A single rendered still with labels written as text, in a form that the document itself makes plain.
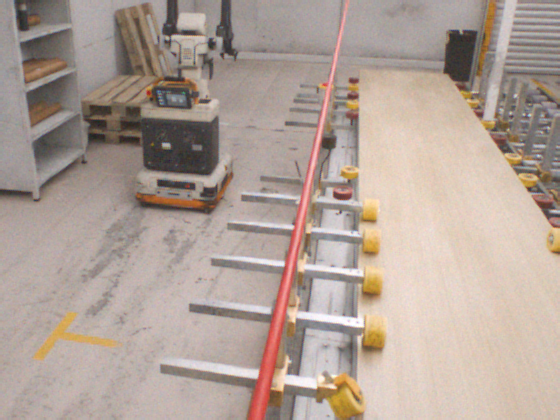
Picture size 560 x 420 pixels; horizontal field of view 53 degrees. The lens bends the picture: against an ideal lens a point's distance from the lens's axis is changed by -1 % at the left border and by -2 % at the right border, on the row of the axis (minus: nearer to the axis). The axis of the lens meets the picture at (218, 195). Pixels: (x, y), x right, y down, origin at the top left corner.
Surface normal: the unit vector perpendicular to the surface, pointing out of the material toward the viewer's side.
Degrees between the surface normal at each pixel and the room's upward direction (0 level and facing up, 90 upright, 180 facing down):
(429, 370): 0
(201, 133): 90
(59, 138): 90
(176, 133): 90
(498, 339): 0
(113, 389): 0
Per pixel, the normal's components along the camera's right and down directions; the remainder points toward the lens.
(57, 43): -0.22, 0.40
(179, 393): 0.00, -0.91
